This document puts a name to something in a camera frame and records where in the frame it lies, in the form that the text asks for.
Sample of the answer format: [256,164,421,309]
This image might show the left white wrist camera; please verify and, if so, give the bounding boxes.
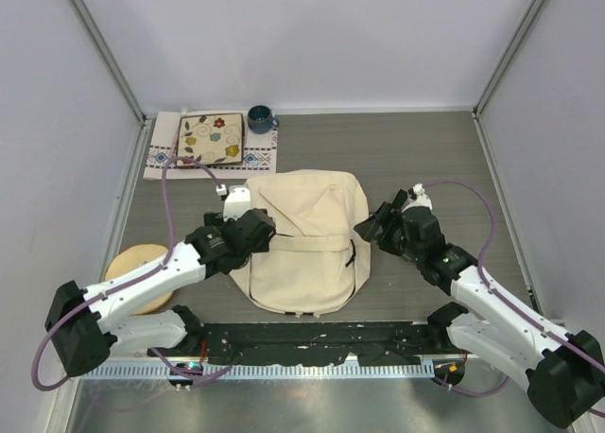
[216,184,251,221]

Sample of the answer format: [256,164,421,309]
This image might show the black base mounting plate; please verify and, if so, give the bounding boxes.
[160,321,460,367]

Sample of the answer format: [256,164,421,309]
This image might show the dark blue ceramic mug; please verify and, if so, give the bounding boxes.
[247,105,280,134]

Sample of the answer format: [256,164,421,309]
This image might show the round wooden bird coaster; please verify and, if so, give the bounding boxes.
[104,244,174,316]

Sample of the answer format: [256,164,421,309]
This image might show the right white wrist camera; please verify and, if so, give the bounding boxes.
[402,183,433,212]

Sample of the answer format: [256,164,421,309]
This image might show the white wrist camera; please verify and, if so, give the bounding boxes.
[402,183,433,212]
[216,184,251,221]

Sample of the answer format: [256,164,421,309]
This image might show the white patterned placemat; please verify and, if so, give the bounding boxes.
[144,111,278,180]

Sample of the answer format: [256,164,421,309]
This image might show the floral square ceramic plate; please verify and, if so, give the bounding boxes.
[176,113,245,165]

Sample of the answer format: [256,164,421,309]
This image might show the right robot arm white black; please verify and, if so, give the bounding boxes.
[354,184,604,428]

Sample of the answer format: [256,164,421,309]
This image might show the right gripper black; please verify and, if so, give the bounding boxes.
[354,200,424,261]

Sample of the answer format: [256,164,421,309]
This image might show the slotted grey cable duct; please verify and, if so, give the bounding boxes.
[81,359,435,381]

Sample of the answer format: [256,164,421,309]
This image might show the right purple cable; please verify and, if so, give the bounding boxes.
[423,180,605,399]

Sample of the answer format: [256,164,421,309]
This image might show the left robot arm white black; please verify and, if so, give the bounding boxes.
[43,209,276,377]

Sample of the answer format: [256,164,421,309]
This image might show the purple cable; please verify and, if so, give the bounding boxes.
[30,156,233,391]
[423,180,605,399]

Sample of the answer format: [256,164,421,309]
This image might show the cream canvas backpack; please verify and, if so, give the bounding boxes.
[230,169,371,317]

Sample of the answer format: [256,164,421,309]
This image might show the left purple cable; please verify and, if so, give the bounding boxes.
[30,156,233,391]

